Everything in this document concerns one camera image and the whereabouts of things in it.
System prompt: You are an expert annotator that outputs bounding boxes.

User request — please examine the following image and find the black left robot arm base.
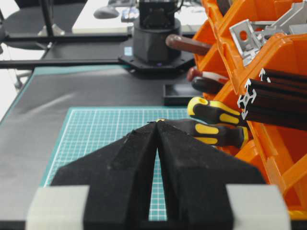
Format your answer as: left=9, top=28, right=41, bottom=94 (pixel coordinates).
left=118, top=0, right=194, bottom=72

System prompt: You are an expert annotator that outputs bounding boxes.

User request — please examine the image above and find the black aluminium extrusion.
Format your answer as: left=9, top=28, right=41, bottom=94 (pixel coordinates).
left=259, top=68, right=307, bottom=90
left=237, top=79, right=307, bottom=130

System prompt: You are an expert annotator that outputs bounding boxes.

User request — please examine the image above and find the grey corner bracket pile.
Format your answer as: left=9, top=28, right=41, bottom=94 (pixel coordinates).
left=254, top=0, right=307, bottom=44

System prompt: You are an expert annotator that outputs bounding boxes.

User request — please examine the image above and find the large yellow black screwdriver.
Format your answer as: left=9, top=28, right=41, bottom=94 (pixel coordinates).
left=187, top=97, right=247, bottom=126

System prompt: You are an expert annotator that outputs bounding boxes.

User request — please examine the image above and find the orange bin with screwdrivers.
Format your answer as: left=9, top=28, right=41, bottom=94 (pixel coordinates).
left=221, top=121, right=307, bottom=220

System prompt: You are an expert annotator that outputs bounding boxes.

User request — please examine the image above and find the green cutting mat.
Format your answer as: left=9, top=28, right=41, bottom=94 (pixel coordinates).
left=39, top=106, right=192, bottom=221

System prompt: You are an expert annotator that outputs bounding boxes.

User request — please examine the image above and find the lower black aluminium extrusion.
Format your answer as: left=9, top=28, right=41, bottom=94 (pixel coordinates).
left=237, top=79, right=307, bottom=130

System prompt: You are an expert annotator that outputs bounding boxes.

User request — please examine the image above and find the small black tray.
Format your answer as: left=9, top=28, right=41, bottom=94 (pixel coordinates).
left=163, top=84, right=202, bottom=106

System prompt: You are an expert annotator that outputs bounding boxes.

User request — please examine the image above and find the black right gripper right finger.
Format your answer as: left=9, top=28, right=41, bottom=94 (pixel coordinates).
left=157, top=121, right=291, bottom=230

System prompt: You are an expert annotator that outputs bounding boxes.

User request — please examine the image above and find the grey computer mouse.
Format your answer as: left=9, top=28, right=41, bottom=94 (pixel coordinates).
left=94, top=6, right=119, bottom=19

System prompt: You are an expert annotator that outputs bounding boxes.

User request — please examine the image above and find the upper black aluminium extrusion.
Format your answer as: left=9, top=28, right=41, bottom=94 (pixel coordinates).
left=259, top=68, right=307, bottom=90

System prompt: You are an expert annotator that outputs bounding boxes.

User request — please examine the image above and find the small yellow black screwdriver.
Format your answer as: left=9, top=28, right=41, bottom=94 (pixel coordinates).
left=184, top=119, right=249, bottom=149

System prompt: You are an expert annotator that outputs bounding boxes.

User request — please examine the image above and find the orange bin with extrusions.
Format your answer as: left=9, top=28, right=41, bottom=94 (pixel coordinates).
left=213, top=33, right=307, bottom=173

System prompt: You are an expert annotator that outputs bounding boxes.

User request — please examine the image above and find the black round handle tool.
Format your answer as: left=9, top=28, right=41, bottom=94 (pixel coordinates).
left=191, top=77, right=224, bottom=94

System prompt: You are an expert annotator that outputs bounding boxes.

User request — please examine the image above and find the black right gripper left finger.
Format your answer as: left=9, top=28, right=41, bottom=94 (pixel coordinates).
left=25, top=123, right=157, bottom=230

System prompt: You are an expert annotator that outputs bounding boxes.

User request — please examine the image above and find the black table mat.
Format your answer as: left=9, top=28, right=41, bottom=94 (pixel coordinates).
left=0, top=65, right=186, bottom=228

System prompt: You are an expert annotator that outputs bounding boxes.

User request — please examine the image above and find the orange bin with brackets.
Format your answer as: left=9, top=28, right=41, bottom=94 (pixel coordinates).
left=194, top=0, right=307, bottom=82

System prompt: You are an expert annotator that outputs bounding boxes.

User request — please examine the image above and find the grey corner bracket front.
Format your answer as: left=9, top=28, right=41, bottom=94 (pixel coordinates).
left=229, top=19, right=262, bottom=67

